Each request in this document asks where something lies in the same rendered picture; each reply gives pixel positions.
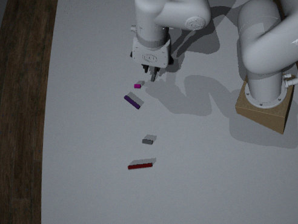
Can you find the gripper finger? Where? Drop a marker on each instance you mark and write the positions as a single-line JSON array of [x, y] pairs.
[[157, 68], [145, 67]]

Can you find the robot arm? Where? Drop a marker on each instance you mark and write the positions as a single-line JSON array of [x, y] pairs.
[[268, 43]]

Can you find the purple rod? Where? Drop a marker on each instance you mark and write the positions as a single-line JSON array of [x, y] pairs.
[[132, 102]]

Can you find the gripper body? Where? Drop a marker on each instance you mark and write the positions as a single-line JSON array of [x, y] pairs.
[[150, 56]]

